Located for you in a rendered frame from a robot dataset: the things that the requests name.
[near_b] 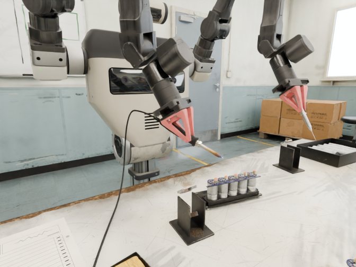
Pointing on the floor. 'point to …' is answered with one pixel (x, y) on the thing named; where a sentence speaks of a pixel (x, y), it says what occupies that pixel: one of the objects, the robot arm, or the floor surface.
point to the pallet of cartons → (269, 125)
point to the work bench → (220, 218)
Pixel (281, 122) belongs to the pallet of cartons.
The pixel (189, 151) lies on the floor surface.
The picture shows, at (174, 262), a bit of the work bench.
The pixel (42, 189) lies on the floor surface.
